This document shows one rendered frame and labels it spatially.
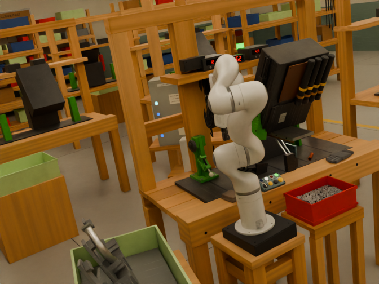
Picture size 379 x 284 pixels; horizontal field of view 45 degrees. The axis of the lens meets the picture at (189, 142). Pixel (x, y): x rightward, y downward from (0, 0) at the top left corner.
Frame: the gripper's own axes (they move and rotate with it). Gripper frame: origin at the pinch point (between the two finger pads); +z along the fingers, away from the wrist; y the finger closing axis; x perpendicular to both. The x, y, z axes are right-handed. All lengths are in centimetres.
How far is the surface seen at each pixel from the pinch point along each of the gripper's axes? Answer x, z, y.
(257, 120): 39.5, 6.9, -29.0
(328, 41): 533, 48, -480
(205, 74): 23, -23, -54
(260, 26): 365, -9, -460
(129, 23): -14, -59, -66
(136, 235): -53, 36, -5
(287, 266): 3, 58, 35
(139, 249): -53, 44, -5
